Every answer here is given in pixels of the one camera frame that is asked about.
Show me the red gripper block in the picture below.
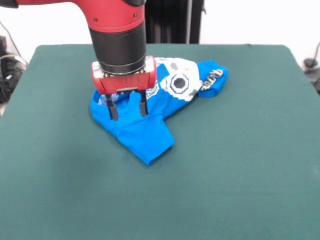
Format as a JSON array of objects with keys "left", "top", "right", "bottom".
[{"left": 91, "top": 55, "right": 158, "bottom": 122}]

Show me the blue printed shirt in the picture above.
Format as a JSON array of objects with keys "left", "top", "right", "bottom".
[{"left": 89, "top": 57, "right": 230, "bottom": 166}]

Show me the dark green table cloth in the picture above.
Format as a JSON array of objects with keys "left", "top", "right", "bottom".
[{"left": 0, "top": 43, "right": 320, "bottom": 240}]

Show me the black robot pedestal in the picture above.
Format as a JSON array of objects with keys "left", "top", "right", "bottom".
[{"left": 144, "top": 0, "right": 206, "bottom": 45}]

